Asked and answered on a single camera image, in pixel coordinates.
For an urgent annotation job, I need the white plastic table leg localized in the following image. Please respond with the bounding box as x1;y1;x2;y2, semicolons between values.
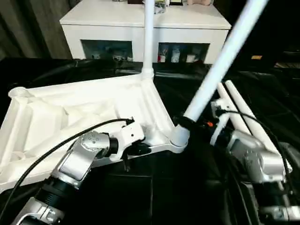
170;0;270;148
224;79;293;173
216;82;235;111
140;0;156;82

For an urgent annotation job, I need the black plastic cover mat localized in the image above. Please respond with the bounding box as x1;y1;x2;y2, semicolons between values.
0;56;300;225

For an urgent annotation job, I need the white sideboard with glass doors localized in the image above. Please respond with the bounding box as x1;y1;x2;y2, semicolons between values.
59;0;231;64

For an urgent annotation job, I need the dark bundle of cables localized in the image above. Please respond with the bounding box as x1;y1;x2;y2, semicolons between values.
153;0;169;15

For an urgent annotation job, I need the grey curtain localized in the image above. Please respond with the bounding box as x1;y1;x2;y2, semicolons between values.
0;0;71;60

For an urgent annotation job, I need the white plastic table top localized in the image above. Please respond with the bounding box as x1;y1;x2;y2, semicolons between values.
0;72;191;191

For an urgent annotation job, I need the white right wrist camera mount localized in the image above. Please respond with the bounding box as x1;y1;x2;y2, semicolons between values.
209;97;232;148

